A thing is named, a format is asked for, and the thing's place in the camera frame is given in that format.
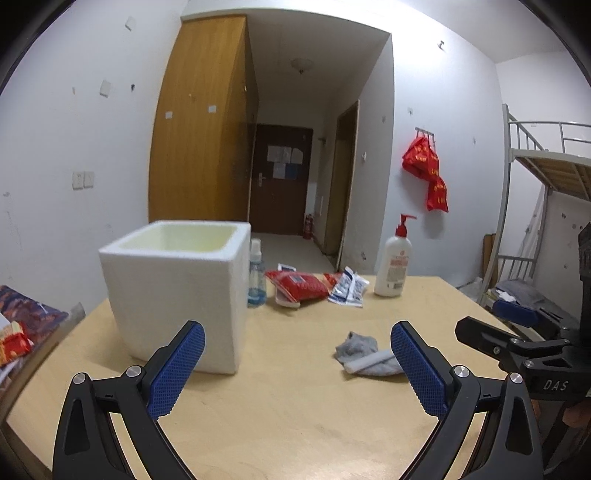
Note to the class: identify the dark brown entrance door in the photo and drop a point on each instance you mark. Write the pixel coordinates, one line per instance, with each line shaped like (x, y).
(281, 198)

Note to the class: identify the blue and white packet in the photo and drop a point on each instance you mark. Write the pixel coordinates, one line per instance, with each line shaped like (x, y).
(348, 288)

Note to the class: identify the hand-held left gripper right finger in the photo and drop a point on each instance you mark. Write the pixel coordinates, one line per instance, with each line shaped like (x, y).
(418, 369)

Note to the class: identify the printed blanket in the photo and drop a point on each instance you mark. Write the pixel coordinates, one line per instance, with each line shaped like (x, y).
(32, 309)

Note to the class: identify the red fire extinguisher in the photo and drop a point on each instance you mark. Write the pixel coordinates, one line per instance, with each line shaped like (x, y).
(308, 227)

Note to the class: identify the clear spray bottle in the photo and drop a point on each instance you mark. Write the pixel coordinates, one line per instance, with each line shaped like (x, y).
(256, 281)

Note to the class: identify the grey sock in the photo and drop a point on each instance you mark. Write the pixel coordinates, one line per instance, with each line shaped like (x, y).
(358, 346)

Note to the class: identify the ceiling lamp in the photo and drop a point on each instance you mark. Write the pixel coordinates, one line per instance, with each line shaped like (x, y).
(302, 65)

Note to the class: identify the brown cardboard board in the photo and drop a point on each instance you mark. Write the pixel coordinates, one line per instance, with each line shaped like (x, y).
(489, 256)

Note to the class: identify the red snack packet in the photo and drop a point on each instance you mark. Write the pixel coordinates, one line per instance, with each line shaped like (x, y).
(14, 344)

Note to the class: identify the metal wall hook rack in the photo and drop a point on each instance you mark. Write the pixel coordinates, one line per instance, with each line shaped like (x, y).
(425, 132)

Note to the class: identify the red flat packet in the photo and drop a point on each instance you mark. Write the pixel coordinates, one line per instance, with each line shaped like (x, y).
(302, 284)

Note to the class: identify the white lotion pump bottle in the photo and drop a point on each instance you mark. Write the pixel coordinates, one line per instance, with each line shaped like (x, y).
(393, 263)

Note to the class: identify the white foam box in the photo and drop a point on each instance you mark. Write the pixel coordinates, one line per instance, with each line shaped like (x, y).
(175, 295)

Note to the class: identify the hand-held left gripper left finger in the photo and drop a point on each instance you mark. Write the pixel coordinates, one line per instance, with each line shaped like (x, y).
(180, 369)

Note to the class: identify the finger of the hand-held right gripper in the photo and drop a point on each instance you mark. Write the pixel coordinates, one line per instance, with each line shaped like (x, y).
(485, 337)
(515, 313)

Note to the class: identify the white metal bunk bed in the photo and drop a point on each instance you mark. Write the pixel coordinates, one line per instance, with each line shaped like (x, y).
(554, 166)

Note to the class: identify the white wall socket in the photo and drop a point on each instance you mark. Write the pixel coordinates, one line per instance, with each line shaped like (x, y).
(88, 179)
(78, 180)

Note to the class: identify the person's right hand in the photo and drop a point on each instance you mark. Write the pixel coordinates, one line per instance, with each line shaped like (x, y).
(575, 413)

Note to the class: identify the red plastic bag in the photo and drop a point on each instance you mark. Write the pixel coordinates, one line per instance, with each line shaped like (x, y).
(419, 157)
(437, 194)

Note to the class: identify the wooden wardrobe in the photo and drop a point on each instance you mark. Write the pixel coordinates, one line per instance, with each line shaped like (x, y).
(198, 129)

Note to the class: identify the white wall plate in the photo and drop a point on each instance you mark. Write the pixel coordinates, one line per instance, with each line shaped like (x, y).
(106, 88)

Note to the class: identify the blue paper notice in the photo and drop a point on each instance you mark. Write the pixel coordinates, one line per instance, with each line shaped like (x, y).
(285, 170)

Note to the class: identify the brown side door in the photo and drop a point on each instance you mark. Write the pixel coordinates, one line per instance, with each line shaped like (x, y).
(339, 184)

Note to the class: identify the white paper notice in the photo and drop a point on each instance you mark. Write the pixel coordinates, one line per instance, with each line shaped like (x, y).
(284, 153)

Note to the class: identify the grey fabric pile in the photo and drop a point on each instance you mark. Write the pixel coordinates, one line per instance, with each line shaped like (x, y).
(519, 290)

